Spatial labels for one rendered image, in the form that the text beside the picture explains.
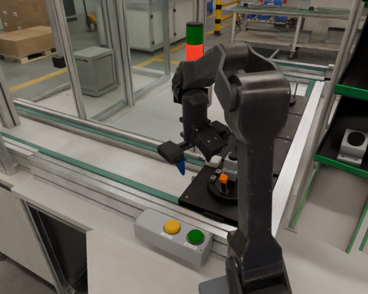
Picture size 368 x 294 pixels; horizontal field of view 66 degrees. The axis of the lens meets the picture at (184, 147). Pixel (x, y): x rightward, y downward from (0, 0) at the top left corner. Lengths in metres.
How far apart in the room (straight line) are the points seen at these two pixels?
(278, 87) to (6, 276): 1.96
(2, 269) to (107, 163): 1.23
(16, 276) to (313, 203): 1.75
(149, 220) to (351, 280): 0.56
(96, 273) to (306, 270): 0.57
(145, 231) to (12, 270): 1.42
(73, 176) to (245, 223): 0.71
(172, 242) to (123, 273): 0.16
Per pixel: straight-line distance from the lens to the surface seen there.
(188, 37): 0.87
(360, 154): 0.67
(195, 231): 0.77
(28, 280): 2.05
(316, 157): 0.69
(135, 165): 1.09
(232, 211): 0.84
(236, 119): 0.36
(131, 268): 0.86
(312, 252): 0.95
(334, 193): 0.81
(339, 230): 0.81
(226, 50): 0.42
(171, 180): 1.01
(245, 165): 0.39
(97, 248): 0.92
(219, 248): 0.82
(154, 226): 0.80
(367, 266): 0.99
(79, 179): 1.00
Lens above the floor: 1.56
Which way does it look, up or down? 33 degrees down
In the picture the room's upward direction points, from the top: straight up
